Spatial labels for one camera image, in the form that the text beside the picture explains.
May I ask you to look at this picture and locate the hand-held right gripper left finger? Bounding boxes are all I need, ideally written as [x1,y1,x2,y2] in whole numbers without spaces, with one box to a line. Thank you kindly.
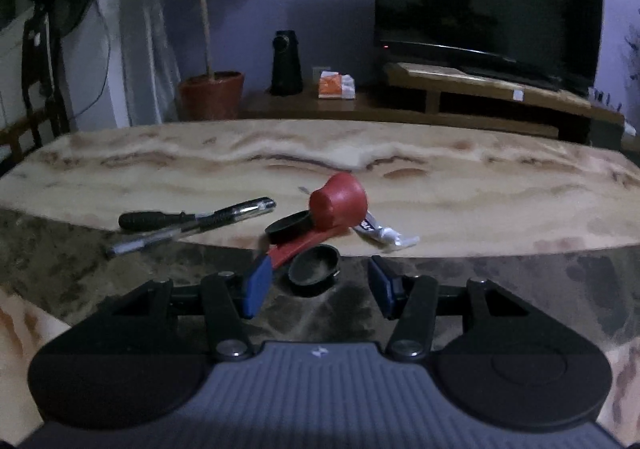
[67,254,274,363]

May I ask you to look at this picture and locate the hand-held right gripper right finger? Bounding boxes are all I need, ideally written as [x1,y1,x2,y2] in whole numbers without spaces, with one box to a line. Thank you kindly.
[367,254,576,363]

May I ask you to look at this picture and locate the black gel pen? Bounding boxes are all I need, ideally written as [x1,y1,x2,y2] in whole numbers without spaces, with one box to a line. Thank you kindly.
[105,197,277,259]

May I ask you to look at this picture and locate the small white crumpled tube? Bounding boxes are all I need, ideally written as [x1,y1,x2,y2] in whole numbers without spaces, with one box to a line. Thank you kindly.
[349,210,421,249]

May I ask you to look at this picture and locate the black round lid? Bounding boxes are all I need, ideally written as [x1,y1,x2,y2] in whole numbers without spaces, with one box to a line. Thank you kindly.
[264,210,315,246]

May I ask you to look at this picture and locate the orange tissue pack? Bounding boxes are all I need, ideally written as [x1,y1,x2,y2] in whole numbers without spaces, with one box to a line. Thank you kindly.
[318,70,356,100]

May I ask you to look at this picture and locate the black speaker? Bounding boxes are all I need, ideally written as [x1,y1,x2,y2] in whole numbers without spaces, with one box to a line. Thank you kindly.
[269,30,305,97]

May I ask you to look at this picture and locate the wooden television stand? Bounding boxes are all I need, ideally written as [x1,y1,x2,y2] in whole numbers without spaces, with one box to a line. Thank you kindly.
[382,61,627,142]

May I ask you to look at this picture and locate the translucent grey curtain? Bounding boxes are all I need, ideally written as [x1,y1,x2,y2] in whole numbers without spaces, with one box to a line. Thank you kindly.
[102,0,182,126]

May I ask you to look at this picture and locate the dark wooden chair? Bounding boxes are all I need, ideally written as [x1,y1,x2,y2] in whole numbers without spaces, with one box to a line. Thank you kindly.
[0,104,71,174]

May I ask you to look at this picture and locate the black flat television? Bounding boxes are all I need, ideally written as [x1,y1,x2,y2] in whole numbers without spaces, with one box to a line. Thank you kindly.
[374,0,605,97]

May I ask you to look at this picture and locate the black handle screwdriver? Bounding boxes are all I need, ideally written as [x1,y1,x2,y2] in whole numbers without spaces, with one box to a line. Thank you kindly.
[118,210,211,233]

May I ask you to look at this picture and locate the black fan cable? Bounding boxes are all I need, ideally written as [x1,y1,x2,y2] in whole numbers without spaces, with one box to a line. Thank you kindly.
[70,19,112,122]

